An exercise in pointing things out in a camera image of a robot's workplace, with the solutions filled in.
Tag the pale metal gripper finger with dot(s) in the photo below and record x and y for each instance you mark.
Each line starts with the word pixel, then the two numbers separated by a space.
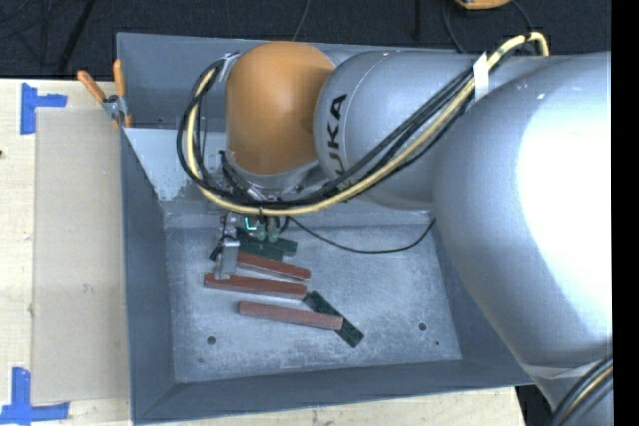
pixel 227 260

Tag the dark green flat block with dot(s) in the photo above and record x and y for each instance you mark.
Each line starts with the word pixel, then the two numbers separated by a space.
pixel 272 246
pixel 344 326

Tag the red-brown flat block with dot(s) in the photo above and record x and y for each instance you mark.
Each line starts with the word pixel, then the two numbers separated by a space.
pixel 259 285
pixel 294 315
pixel 274 267

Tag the pale cardboard board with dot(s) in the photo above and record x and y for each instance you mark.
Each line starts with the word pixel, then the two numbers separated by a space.
pixel 75 239

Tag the grey metal bin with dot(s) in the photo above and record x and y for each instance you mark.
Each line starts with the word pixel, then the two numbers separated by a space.
pixel 389 294

